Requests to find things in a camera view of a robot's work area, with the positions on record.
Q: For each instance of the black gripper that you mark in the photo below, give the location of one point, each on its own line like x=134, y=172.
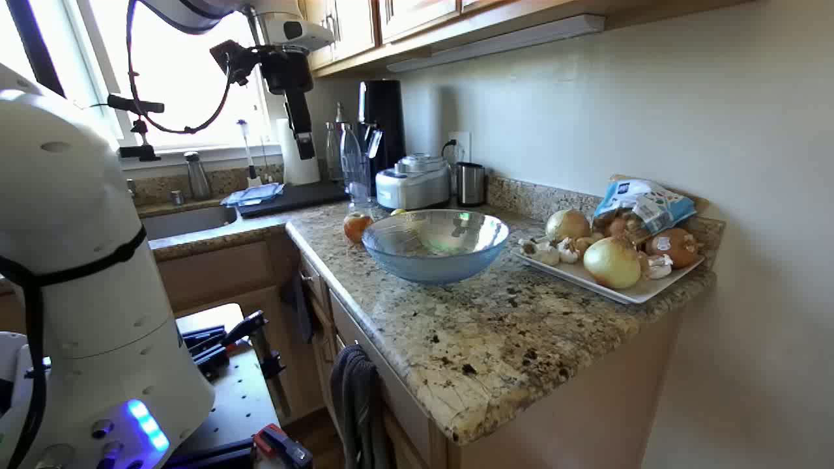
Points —
x=288, y=70

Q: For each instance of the red yellow apple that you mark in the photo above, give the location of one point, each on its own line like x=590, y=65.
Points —
x=354, y=226

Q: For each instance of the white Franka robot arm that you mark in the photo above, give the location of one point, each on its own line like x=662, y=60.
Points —
x=79, y=216

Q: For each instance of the clear glass bowl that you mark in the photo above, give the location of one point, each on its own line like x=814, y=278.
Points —
x=433, y=256

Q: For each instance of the white paper towel roll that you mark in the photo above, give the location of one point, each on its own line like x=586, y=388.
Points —
x=300, y=169

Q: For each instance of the glass bottle with steel cap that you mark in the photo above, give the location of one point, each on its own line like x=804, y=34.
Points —
x=353, y=169

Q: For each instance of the black ribbed drying mat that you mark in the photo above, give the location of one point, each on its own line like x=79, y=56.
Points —
x=300, y=198

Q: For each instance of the black soda maker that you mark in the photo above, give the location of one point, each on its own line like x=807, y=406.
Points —
x=382, y=121

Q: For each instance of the blue dish cloth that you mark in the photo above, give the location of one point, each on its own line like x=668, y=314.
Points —
x=250, y=195

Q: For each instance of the steel sink faucet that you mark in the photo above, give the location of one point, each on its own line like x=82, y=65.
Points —
x=199, y=174

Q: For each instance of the small silver kitchen appliance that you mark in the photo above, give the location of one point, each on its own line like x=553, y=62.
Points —
x=413, y=182

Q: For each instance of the bright kitchen window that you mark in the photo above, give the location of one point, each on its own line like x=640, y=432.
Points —
x=186, y=60

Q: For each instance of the kitchen sink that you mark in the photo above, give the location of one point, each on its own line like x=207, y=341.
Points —
x=186, y=222

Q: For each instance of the wooden upper cabinet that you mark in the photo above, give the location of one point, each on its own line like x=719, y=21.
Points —
x=418, y=15

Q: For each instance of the wooden cabinet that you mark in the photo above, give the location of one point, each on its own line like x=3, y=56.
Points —
x=235, y=277
x=418, y=15

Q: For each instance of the wooden lower cabinet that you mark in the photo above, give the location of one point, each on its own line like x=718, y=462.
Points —
x=235, y=277

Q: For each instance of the stainless steel canister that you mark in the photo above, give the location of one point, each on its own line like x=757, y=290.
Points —
x=473, y=182

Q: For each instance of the dark hanging cloth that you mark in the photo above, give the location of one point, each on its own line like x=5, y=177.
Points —
x=300, y=302

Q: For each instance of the white under-cabinet light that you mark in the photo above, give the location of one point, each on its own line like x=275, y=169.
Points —
x=503, y=41

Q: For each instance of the white garlic bulb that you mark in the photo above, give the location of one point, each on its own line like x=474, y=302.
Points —
x=553, y=254
x=658, y=267

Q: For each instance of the black perforated robot table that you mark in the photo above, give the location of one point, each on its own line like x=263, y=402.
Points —
x=231, y=400

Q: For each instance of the grey hanging towel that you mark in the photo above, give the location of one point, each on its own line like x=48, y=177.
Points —
x=357, y=406

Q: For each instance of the red black clamp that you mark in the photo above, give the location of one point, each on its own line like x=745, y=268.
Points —
x=279, y=445

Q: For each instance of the brown onion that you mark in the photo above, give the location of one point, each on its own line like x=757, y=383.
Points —
x=678, y=249
x=625, y=226

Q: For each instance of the blue white plastic bag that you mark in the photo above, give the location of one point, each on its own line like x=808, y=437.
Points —
x=642, y=203

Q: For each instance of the white rectangular plate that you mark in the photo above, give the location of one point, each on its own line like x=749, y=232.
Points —
x=640, y=292

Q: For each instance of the white wall outlet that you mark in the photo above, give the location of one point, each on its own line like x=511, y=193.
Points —
x=460, y=144

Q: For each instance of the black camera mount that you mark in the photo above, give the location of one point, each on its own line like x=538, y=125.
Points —
x=136, y=104

